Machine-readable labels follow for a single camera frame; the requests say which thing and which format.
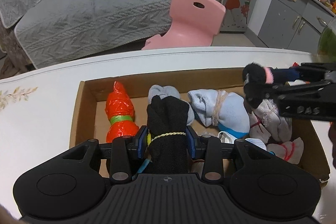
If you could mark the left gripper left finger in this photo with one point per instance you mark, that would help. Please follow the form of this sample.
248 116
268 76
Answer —
140 142

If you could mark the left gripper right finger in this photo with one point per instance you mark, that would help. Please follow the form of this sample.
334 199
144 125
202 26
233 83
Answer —
193 143

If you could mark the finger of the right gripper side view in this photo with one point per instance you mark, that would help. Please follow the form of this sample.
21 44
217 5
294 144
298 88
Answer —
306 76

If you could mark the black sock bundle yellow band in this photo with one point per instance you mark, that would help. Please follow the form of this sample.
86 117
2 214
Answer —
167 123

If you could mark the orange plastic bundle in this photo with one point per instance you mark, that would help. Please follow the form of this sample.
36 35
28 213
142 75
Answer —
120 112

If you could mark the white sock bundle blue trim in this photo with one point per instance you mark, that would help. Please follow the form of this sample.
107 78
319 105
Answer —
221 109

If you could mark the white sock bundle pink band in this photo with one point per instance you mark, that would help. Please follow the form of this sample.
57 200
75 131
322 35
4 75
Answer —
290 151

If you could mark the white grey sock bundle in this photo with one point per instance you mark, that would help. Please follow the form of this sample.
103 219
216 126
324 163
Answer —
266 123

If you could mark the black fuzzy sock pink cuff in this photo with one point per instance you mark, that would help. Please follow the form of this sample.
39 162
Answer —
256 78

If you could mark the glass fish bowl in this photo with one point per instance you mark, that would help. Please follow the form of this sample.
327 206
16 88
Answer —
326 52

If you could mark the brown cardboard box tray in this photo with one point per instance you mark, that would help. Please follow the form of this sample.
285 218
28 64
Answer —
91 122

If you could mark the grey shelf cabinet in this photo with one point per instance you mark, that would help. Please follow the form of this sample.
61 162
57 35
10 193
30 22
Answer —
295 24

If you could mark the pink plastic child chair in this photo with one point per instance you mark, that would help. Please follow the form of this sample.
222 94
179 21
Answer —
194 23

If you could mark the grey covered sofa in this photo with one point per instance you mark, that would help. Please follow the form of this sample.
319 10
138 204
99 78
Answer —
41 33

